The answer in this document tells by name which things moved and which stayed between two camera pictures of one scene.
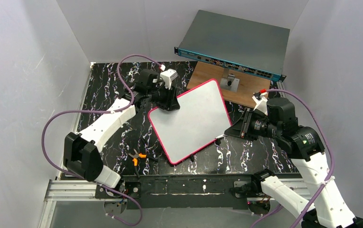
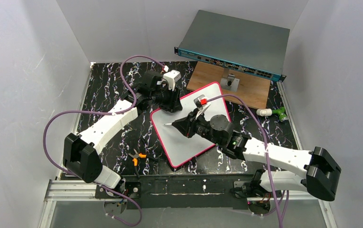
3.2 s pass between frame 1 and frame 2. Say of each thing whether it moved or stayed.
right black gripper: moved
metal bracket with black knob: stayed
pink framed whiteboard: stayed
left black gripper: stayed
